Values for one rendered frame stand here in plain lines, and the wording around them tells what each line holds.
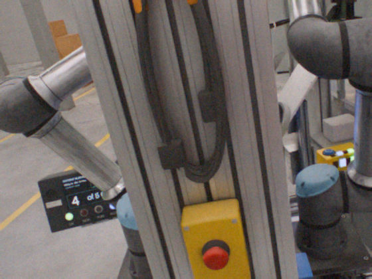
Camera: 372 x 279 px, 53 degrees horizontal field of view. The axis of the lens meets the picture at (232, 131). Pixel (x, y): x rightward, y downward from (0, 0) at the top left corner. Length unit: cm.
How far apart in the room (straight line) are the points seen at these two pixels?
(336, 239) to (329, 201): 13
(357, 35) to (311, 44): 9
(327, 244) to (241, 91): 66
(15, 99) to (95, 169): 31
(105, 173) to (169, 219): 53
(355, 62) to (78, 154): 75
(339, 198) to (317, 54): 42
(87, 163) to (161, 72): 63
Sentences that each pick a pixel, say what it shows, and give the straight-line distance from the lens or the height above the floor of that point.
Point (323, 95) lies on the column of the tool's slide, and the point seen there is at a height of 106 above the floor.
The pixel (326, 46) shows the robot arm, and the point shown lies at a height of 163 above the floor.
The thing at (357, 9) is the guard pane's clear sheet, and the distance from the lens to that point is 212.
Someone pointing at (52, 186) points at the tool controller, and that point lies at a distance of 141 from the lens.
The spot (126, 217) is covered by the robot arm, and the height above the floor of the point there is 125.
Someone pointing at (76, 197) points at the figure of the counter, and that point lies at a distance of 140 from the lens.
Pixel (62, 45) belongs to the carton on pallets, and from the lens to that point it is 973.
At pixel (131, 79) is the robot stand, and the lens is 52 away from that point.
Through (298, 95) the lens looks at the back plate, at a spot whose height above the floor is 120.
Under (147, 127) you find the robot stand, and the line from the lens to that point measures 54.
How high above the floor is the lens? 177
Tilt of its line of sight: 22 degrees down
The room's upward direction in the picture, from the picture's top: 10 degrees counter-clockwise
